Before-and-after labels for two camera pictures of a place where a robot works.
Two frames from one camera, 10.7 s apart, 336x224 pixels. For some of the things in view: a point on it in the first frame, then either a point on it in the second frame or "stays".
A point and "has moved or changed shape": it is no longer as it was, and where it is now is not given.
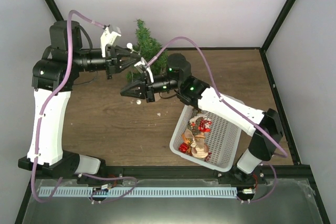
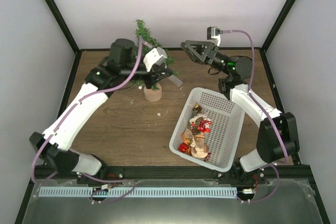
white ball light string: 129,46 has moved or changed shape
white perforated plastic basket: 223,139 stays
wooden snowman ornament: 199,148 stays
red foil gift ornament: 183,147 stays
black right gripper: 149,93 -> 208,46
